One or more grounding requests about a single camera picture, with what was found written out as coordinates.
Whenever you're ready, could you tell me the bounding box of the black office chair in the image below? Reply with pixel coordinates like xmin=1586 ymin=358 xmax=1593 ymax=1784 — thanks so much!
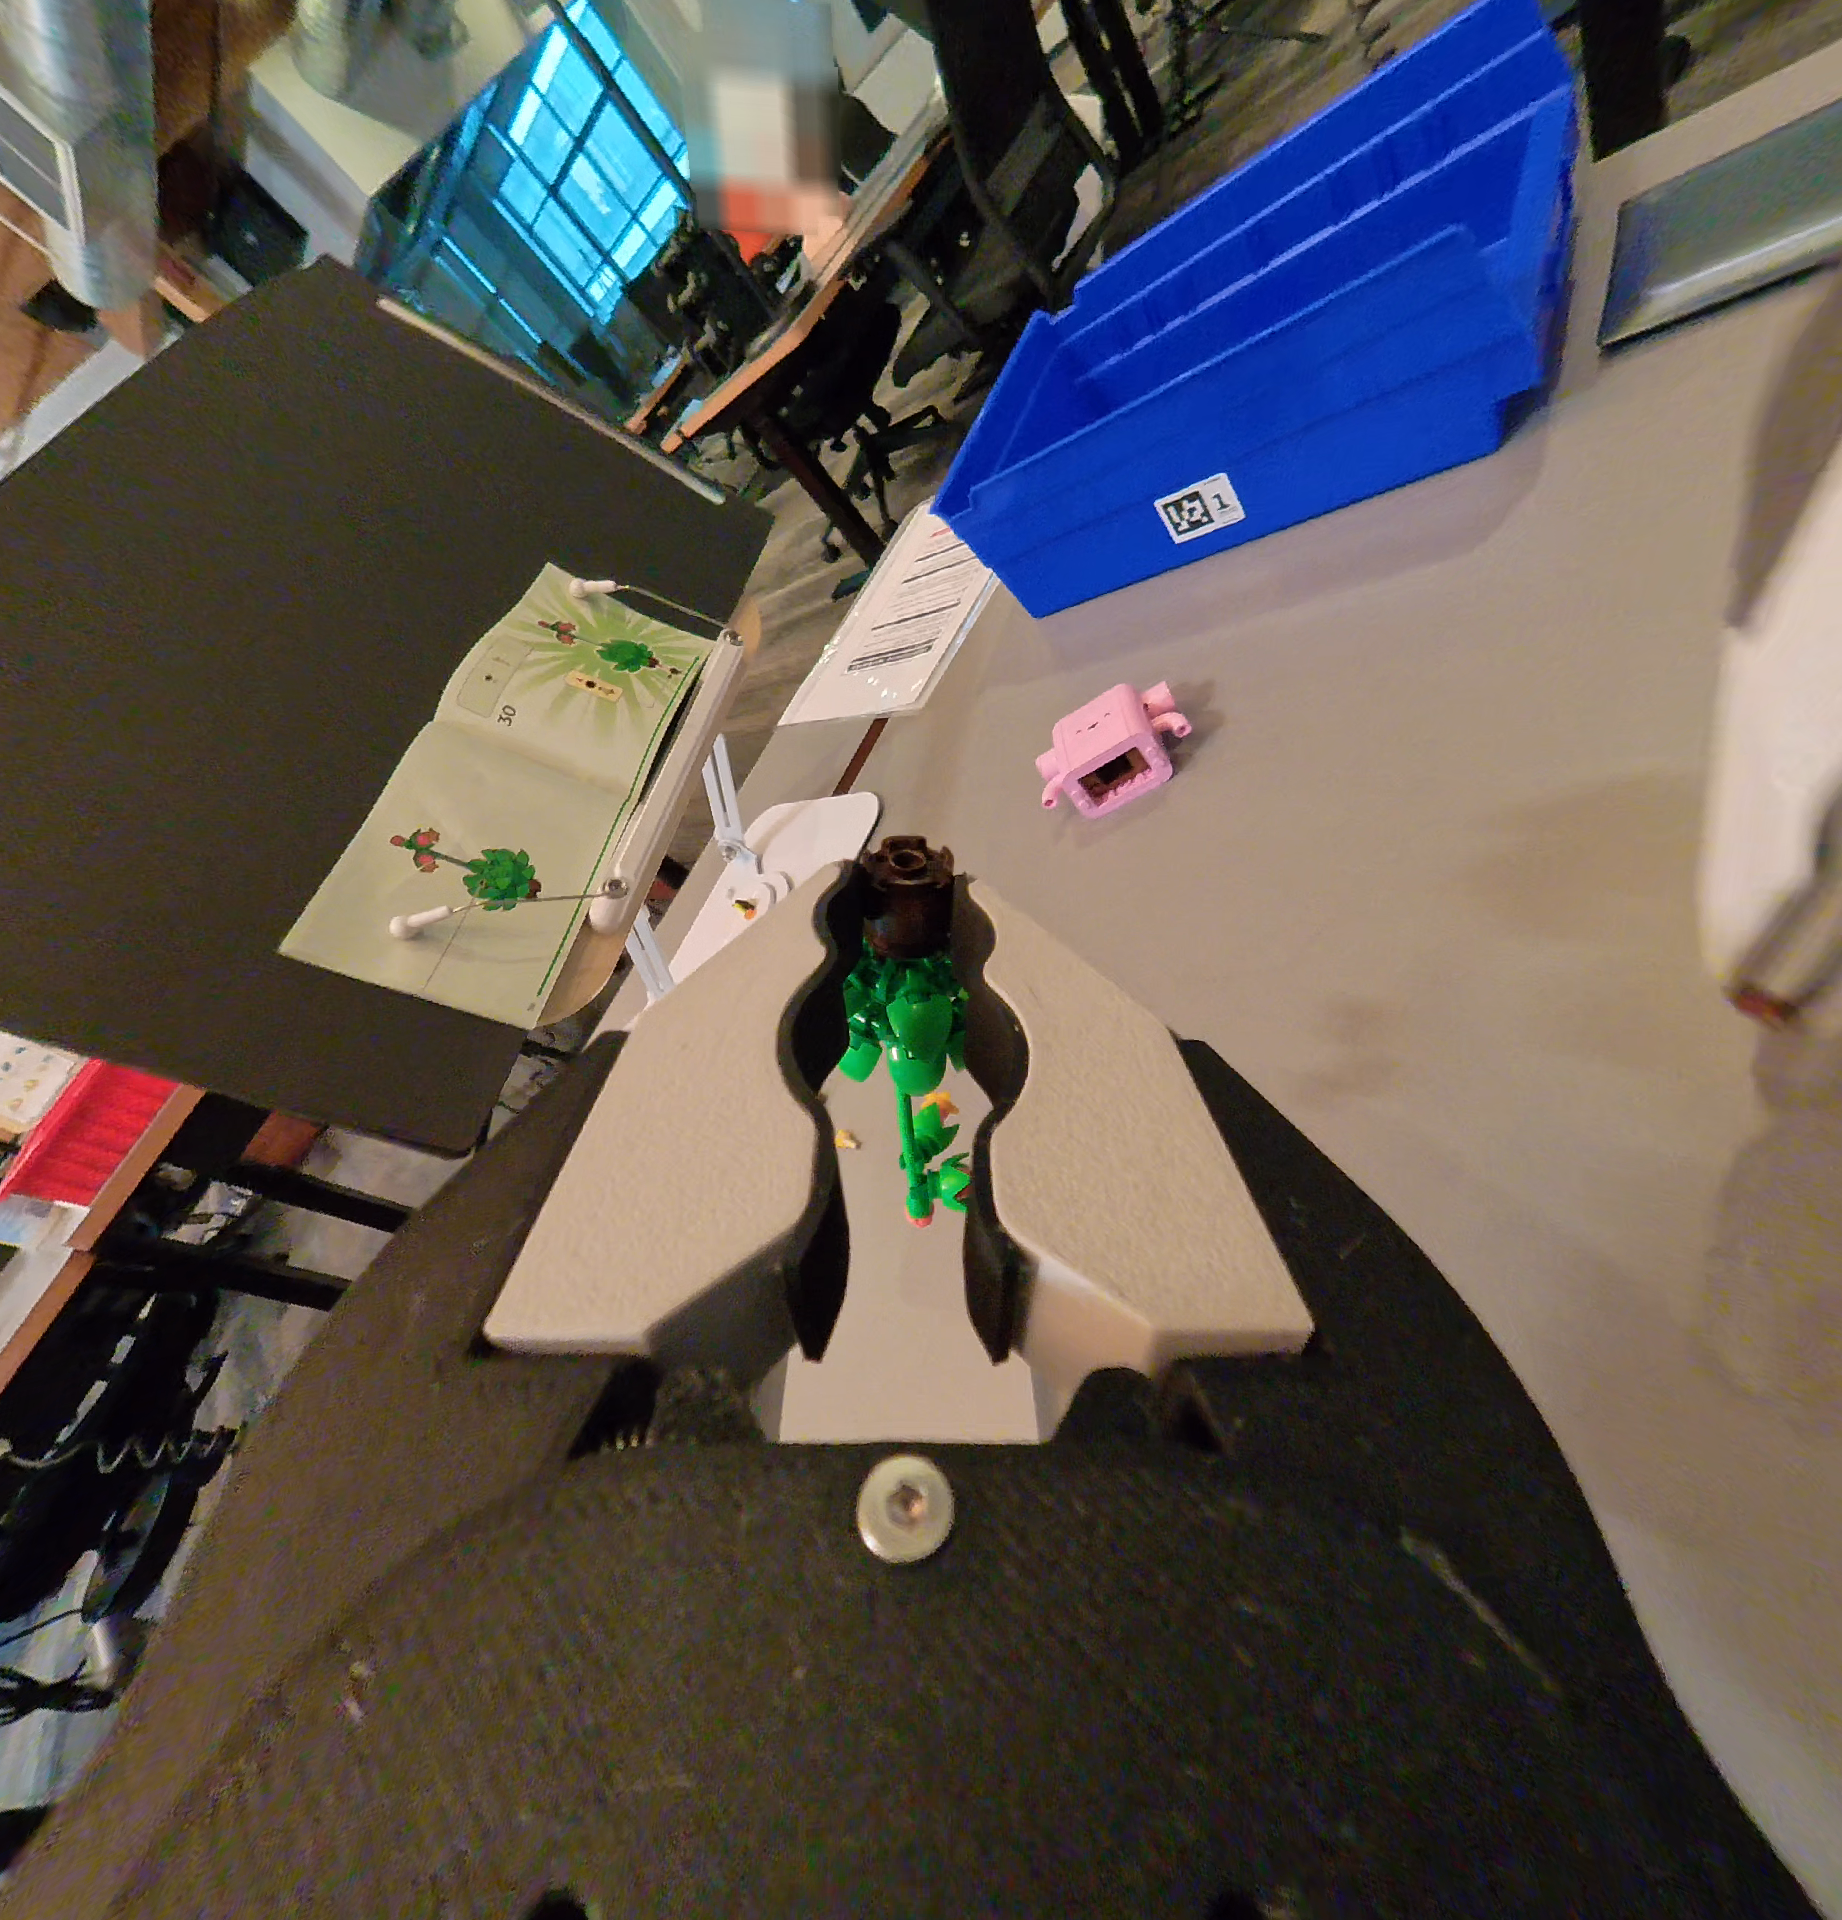
xmin=846 ymin=0 xmax=1123 ymax=482

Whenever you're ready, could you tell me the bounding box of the open instruction booklet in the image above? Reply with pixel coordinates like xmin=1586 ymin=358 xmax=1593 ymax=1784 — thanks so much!
xmin=279 ymin=566 xmax=714 ymax=1030

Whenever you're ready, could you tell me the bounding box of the white book stand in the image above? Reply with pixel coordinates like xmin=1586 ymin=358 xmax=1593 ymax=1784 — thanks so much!
xmin=531 ymin=631 xmax=883 ymax=1029

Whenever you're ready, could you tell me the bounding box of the red ribbed panel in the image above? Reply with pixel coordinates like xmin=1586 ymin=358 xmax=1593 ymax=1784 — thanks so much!
xmin=0 ymin=1055 xmax=177 ymax=1209

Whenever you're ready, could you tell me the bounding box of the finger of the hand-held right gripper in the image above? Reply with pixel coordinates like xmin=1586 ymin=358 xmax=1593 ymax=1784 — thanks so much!
xmin=1698 ymin=247 xmax=1842 ymax=1040

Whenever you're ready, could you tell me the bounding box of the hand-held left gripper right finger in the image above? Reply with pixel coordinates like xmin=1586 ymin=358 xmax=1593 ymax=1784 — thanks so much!
xmin=950 ymin=877 xmax=1318 ymax=1440

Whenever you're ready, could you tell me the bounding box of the green leafy plant piece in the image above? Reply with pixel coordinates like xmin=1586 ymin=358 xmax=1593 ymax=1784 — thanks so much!
xmin=834 ymin=835 xmax=971 ymax=1087

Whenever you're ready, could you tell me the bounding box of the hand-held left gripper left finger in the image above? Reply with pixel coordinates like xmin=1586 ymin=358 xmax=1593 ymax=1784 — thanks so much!
xmin=482 ymin=858 xmax=880 ymax=1442

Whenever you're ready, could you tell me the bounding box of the blue storage bin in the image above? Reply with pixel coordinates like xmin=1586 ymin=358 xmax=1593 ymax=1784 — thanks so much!
xmin=930 ymin=0 xmax=1584 ymax=618

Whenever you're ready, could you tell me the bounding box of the laminated instruction sheet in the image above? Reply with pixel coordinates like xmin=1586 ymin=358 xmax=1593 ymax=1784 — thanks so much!
xmin=777 ymin=506 xmax=1001 ymax=729

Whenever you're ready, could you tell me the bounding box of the grey framed desk panel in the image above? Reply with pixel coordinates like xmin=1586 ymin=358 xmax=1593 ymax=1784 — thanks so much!
xmin=1596 ymin=130 xmax=1842 ymax=351

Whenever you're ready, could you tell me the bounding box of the pink brick figure pot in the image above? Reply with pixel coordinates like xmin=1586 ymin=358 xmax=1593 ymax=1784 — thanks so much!
xmin=1034 ymin=678 xmax=1198 ymax=820

